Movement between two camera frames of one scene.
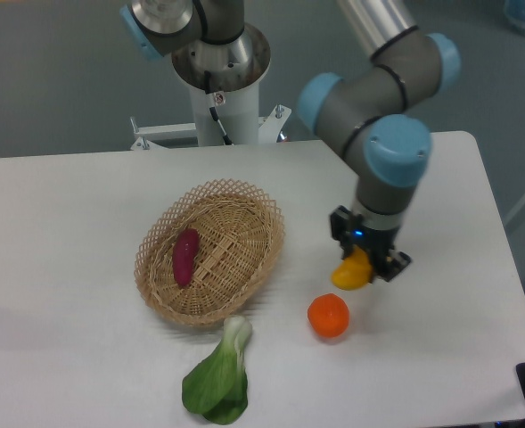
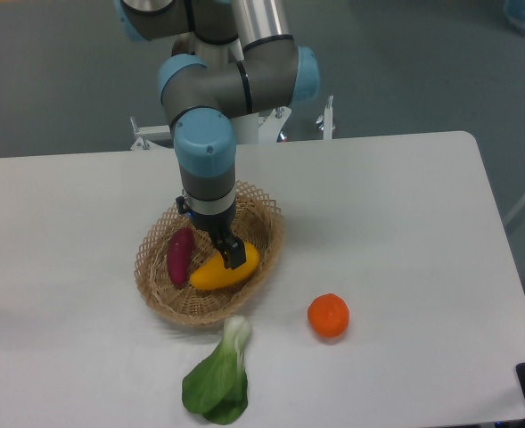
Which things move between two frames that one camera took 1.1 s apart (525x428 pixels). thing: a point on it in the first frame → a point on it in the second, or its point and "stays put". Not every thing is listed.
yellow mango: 353,272 → 211,274
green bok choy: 217,387 stays put
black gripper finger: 340,223 → 232,250
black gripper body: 376,243 → 220,226
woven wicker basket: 241,232 stays put
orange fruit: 329,315 stays put
